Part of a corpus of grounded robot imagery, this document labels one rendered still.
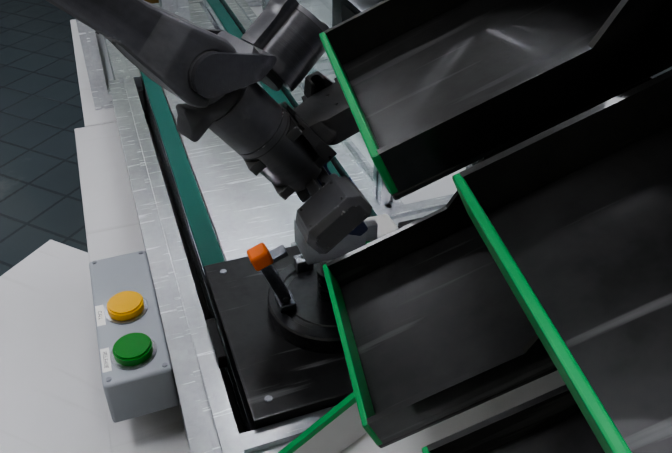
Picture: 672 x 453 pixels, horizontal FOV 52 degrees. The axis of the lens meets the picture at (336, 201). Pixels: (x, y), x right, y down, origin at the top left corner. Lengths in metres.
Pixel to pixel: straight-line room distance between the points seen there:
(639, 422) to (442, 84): 0.18
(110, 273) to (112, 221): 0.27
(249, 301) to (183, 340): 0.08
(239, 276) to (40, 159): 2.39
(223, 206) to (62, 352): 0.30
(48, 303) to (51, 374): 0.13
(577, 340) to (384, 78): 0.18
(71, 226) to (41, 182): 0.36
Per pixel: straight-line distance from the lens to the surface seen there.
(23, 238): 2.70
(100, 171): 1.28
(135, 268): 0.88
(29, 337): 0.98
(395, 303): 0.44
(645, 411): 0.21
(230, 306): 0.79
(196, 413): 0.71
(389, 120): 0.32
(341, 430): 0.58
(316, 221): 0.59
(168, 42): 0.52
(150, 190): 1.03
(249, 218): 1.01
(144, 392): 0.77
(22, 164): 3.16
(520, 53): 0.33
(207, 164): 1.14
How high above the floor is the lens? 1.50
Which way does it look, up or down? 35 degrees down
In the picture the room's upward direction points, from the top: straight up
